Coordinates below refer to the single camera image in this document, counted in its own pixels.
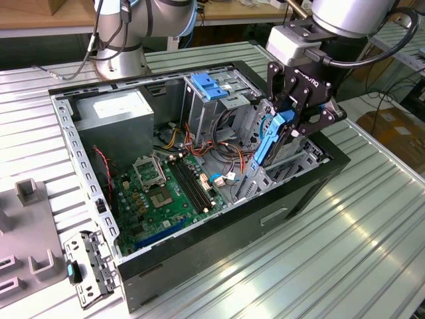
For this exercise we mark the large cardboard box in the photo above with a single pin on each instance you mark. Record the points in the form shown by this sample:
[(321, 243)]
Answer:
[(395, 133)]

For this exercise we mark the small brown box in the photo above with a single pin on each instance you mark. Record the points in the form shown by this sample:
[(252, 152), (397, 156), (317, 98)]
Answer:
[(58, 6)]

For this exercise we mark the grey metal disk bay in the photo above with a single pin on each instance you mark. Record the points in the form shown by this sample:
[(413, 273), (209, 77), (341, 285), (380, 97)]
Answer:
[(259, 186)]

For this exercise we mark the green motherboard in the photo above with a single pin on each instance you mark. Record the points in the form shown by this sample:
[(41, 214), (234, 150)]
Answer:
[(166, 222)]

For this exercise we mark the grey power supply unit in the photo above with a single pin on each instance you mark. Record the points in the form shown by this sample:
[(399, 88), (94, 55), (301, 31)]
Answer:
[(113, 139)]

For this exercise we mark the grey metal card bracket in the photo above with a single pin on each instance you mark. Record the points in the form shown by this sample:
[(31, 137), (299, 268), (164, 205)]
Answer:
[(99, 262)]

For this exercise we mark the black RAM slot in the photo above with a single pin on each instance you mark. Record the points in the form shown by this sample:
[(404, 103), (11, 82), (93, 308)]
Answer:
[(197, 186), (185, 186), (193, 186), (189, 186)]

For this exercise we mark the CPU socket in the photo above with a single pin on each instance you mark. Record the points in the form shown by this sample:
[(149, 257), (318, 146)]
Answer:
[(161, 198)]

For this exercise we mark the black open PC case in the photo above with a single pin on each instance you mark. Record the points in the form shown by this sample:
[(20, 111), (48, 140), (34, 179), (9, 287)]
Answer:
[(206, 262)]

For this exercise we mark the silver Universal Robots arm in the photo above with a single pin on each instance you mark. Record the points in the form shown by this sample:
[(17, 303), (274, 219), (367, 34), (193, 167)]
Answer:
[(345, 16)]

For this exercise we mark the wooden desk with white frame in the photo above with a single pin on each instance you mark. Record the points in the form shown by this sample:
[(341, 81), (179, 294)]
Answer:
[(232, 11)]

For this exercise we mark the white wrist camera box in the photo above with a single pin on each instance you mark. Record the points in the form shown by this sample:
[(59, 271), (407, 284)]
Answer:
[(285, 44)]

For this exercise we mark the grey optical drive cage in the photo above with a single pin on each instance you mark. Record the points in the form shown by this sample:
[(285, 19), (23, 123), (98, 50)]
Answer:
[(202, 116)]

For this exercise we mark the blue plastic drive latch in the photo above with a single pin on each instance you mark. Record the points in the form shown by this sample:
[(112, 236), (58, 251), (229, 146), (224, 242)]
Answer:
[(207, 88)]

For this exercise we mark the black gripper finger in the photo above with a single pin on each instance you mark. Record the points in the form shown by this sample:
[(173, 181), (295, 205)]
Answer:
[(323, 118), (277, 86)]

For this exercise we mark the metal slat side table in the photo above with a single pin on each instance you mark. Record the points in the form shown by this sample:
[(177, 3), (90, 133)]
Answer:
[(406, 54)]

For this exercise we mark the blue expansion slot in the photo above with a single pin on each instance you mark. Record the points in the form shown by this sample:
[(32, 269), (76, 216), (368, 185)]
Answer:
[(159, 234)]

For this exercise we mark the hard disk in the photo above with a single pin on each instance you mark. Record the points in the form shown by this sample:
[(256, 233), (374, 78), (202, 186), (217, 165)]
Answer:
[(270, 139)]

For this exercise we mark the grey parts rack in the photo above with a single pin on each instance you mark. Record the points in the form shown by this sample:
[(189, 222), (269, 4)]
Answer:
[(30, 226)]

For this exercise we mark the black latch with blue tab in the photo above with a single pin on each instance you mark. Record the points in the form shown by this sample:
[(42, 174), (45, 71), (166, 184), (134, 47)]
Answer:
[(70, 270)]

